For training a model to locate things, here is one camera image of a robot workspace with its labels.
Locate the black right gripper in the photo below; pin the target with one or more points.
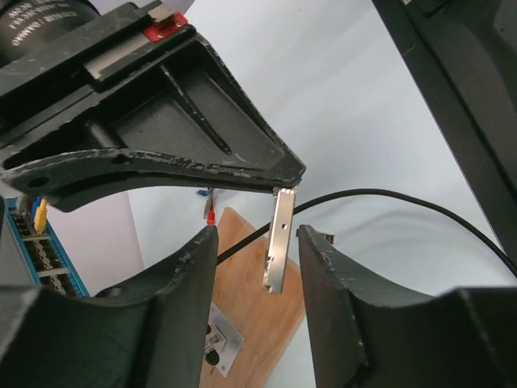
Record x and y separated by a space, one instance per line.
96 104

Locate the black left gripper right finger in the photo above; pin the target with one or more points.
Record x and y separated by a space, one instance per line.
367 331

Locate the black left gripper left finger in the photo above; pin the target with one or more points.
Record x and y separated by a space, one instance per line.
147 331

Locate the silver SFP module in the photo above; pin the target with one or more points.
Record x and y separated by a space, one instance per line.
278 240

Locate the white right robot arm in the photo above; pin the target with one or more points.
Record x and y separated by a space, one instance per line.
462 56

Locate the wooden board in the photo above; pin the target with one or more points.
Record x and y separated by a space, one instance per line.
267 322

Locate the aluminium bracket mount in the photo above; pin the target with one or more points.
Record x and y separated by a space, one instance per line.
223 342

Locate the dark network switch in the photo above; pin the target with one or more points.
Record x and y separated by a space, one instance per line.
30 258

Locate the black cable teal plug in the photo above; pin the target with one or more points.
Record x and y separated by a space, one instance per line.
408 243

